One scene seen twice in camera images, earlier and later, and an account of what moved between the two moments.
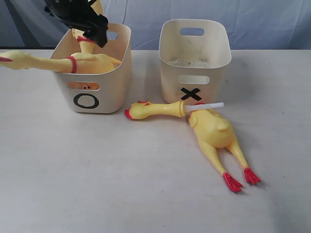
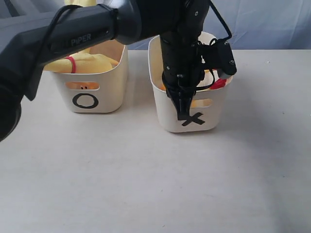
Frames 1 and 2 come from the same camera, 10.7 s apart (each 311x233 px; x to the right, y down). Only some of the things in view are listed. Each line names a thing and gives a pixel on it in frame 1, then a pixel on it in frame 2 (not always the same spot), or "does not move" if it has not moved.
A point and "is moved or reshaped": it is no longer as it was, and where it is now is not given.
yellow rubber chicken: [82, 62] does not move
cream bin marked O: [103, 93] does not move
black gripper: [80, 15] to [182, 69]
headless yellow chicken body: [214, 131] to [219, 83]
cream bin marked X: [195, 55] is moved or reshaped
